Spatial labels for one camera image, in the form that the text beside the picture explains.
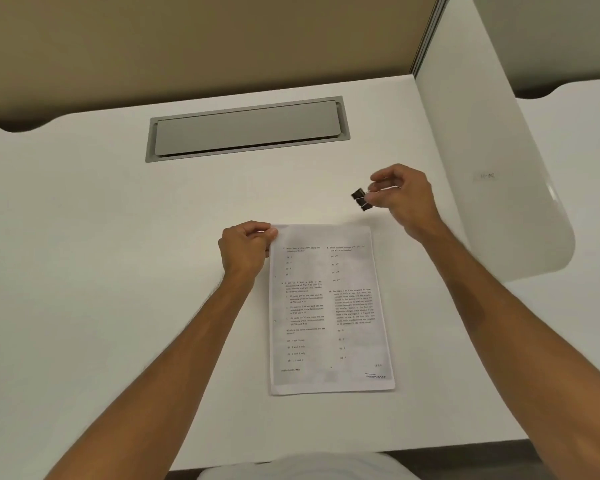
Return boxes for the person's left hand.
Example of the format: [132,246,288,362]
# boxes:
[218,221,280,291]

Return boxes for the printed white paper sheets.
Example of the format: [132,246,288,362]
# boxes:
[268,224,396,396]

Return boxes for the beige partition panel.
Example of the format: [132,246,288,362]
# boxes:
[0,0,443,133]

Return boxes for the white desk side divider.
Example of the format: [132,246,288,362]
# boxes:
[413,0,577,283]

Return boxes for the person's left forearm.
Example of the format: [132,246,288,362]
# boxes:
[43,275,262,480]

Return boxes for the grey metal partition frame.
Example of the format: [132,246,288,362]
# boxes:
[410,0,454,78]

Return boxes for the grey desk cable flap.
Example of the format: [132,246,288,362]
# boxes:
[145,96,352,163]

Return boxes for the person's right hand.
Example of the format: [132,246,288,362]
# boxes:
[366,163,449,244]

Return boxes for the person's white shirt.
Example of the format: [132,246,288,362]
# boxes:
[166,449,422,480]

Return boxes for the person's right forearm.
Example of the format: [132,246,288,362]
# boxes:
[409,219,600,436]

